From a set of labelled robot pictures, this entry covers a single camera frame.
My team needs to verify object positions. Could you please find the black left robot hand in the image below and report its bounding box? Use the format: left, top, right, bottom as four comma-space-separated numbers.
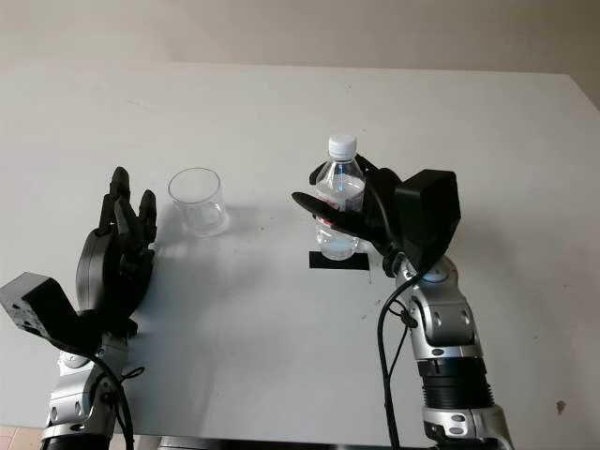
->
74, 165, 160, 337

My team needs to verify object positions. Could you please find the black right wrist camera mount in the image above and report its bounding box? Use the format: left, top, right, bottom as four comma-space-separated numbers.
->
394, 170, 463, 274

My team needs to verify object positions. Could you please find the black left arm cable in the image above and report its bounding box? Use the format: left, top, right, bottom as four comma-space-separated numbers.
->
92, 353, 146, 450

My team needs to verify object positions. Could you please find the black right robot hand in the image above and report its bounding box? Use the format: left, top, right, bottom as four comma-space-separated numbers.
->
291, 157, 407, 278

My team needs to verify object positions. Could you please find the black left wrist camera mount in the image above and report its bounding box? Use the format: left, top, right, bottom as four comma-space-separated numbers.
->
0, 273, 102, 353

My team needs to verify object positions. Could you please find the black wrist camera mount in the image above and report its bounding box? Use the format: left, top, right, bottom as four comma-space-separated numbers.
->
0, 273, 102, 353
394, 170, 463, 274

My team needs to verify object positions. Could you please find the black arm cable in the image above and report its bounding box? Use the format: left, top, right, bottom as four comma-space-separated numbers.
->
92, 353, 146, 450
365, 180, 419, 450

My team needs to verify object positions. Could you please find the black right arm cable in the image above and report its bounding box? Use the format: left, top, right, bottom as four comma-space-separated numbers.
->
365, 180, 419, 450

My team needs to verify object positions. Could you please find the clear glass cup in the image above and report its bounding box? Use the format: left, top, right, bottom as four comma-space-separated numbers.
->
167, 167, 231, 237

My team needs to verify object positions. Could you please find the clear plastic water bottle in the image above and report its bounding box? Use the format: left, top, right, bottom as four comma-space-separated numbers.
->
313, 134, 368, 262

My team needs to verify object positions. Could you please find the black tape strip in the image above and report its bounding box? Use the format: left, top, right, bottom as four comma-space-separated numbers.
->
308, 250, 371, 274

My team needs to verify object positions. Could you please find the dark grey robot torso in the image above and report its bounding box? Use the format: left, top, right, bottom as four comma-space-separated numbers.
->
157, 435, 396, 450

